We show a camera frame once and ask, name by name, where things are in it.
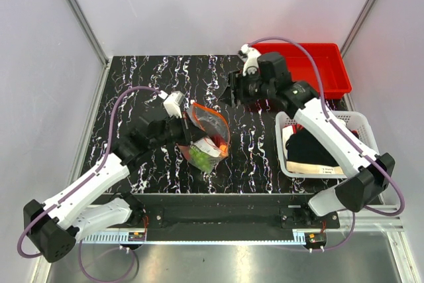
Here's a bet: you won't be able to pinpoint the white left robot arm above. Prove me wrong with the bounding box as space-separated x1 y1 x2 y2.
17 115 207 263

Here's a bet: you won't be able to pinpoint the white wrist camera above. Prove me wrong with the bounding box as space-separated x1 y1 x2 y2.
238 44 261 76
159 91 184 118

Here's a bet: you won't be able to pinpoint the beige item in basket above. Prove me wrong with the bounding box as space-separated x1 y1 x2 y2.
286 161 344 175

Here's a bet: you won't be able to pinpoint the orange fake papaya slice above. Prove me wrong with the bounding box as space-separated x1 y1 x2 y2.
219 144 228 154

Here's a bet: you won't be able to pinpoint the clear zip top bag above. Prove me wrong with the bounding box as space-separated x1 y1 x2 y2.
178 102 231 174

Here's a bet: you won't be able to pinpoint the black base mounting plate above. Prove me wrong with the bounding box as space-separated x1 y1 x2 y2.
135 194 340 245

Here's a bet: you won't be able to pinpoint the green fake grapes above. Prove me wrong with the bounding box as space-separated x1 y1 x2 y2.
189 148 213 172

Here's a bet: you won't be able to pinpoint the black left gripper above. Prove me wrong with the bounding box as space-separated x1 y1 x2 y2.
150 111 208 150

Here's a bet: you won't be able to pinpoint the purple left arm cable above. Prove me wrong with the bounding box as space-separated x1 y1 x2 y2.
16 86 168 282

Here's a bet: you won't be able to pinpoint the red plastic bin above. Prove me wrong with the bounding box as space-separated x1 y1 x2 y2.
253 42 352 99

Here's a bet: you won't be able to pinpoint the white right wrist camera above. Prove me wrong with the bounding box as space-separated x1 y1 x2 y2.
238 44 261 76

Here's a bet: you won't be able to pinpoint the aluminium frame rail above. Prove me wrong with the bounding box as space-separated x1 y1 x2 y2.
44 205 405 231

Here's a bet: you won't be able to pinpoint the red fake strawberries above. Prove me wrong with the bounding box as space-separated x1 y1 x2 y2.
211 135 227 147

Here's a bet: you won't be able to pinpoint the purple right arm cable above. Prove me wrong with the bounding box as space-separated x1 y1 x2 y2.
250 36 407 253

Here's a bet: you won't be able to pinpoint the white plastic basket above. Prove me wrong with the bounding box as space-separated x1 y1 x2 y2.
275 111 379 180

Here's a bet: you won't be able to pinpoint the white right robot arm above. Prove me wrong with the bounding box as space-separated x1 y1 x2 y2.
219 46 395 228

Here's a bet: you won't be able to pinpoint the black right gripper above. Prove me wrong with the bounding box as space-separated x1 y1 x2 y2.
218 68 274 108

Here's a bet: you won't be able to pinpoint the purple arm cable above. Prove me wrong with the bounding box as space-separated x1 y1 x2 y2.
16 86 168 282
250 36 407 253

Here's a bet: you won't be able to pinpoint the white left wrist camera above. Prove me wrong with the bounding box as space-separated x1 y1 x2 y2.
159 91 184 118

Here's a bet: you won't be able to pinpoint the white red cloth in basket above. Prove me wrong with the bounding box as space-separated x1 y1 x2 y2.
282 124 303 137

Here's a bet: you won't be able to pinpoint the black bag in basket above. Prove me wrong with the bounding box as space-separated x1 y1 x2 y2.
286 129 339 167

